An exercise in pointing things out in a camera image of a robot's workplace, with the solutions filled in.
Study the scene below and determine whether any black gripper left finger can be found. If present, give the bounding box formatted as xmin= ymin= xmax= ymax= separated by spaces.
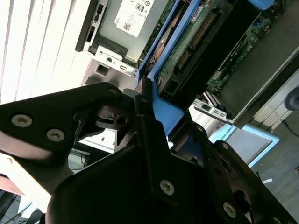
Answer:
xmin=0 ymin=77 xmax=183 ymax=206

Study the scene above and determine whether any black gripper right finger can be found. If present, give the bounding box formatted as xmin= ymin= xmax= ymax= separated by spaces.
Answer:
xmin=170 ymin=111 xmax=299 ymax=224

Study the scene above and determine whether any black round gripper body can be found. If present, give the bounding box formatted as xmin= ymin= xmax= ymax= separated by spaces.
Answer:
xmin=45 ymin=144 xmax=224 ymax=224

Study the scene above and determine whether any hard disk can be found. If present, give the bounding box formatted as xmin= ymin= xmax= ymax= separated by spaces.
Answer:
xmin=137 ymin=0 xmax=275 ymax=140

